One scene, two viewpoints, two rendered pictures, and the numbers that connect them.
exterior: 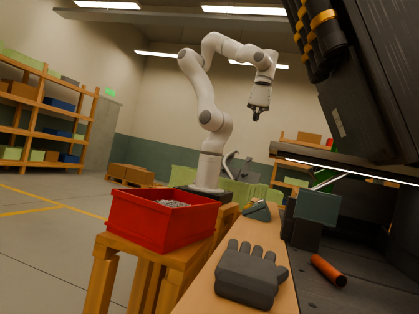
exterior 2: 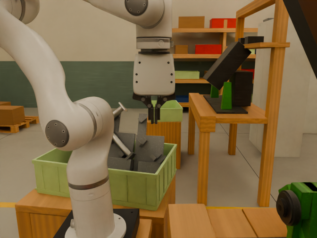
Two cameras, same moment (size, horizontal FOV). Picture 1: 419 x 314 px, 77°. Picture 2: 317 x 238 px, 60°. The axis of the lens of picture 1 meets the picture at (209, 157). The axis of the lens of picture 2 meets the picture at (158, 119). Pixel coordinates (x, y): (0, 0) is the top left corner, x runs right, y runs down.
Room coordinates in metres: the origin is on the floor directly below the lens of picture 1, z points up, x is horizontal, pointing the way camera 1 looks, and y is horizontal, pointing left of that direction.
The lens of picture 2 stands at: (0.59, -0.02, 1.45)
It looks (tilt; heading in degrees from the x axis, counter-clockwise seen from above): 13 degrees down; 345
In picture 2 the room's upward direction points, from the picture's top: straight up
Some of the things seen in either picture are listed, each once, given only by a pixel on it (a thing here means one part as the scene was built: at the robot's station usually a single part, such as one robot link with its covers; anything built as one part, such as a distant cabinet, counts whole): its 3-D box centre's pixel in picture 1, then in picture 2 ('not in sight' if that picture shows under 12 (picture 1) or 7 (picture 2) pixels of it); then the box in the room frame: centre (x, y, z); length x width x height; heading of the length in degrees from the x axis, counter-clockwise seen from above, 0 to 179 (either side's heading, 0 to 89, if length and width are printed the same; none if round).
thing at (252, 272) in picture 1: (254, 267); not in sight; (0.40, -0.10, 0.91); 0.20 x 0.11 x 0.03; 167
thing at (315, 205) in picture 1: (313, 220); not in sight; (0.62, -0.27, 0.97); 0.10 x 0.02 x 0.14; 76
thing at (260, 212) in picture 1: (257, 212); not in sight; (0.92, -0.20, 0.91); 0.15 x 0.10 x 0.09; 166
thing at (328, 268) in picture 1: (327, 269); not in sight; (0.47, -0.25, 0.91); 0.09 x 0.02 x 0.02; 3
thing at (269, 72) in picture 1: (266, 65); (153, 8); (1.23, -0.17, 1.55); 0.09 x 0.08 x 0.13; 149
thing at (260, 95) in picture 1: (260, 95); (154, 71); (1.24, -0.18, 1.41); 0.10 x 0.07 x 0.11; 76
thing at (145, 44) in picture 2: (264, 82); (154, 45); (1.24, -0.18, 1.47); 0.09 x 0.08 x 0.03; 76
